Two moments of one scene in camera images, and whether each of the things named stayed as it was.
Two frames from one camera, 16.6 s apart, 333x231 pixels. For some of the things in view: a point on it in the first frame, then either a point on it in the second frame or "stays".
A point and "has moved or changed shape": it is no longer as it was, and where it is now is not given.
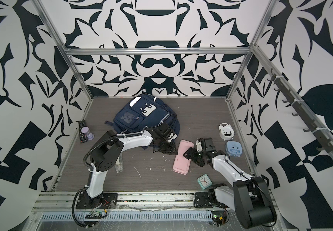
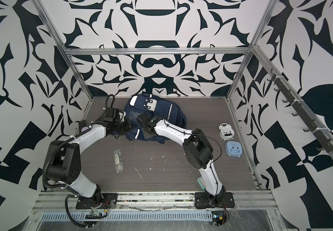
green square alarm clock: x=204 y=181 stays
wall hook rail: x=326 y=145 stays
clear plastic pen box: x=119 y=164 stays
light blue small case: x=234 y=148 stays
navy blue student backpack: x=142 y=110 has moved or changed shape
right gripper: x=191 y=154 to x=143 y=131
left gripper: x=172 y=151 to x=128 y=127
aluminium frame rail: x=48 y=201 stays
